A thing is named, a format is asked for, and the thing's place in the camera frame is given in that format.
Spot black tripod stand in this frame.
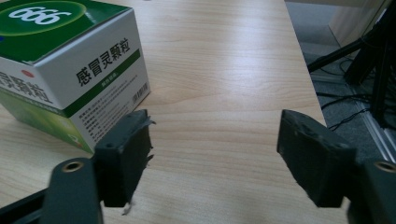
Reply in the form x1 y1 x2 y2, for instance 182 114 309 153
306 0 396 131

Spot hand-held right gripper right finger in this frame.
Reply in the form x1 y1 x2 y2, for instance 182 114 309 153
276 108 358 209

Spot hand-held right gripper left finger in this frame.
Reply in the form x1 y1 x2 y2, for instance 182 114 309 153
92 108 156 209

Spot metal floor rail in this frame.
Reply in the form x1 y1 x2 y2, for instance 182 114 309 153
350 83 396 164

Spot black cable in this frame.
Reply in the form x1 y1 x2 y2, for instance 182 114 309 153
328 107 372 132
315 91 375 110

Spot light wooden cabinet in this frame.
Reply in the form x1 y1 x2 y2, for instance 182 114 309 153
328 0 394 49

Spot green and white medicine box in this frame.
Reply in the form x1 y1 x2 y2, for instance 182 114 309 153
0 0 151 154

